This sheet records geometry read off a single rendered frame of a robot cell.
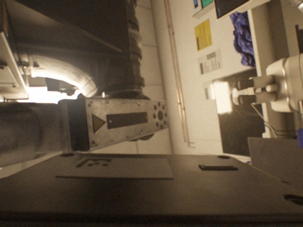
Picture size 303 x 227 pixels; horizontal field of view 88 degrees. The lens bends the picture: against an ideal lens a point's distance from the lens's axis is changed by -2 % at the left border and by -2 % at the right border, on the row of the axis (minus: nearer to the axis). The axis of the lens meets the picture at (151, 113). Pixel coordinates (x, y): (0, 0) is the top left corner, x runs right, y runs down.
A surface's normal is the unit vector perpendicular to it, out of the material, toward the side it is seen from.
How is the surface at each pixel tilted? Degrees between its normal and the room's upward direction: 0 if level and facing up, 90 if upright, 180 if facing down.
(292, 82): 90
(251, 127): 86
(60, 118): 113
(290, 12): 90
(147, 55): 180
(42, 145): 138
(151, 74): 180
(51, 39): 90
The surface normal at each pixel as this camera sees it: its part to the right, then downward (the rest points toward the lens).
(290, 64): -0.81, -0.28
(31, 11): 0.10, 0.99
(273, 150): -0.85, 0.11
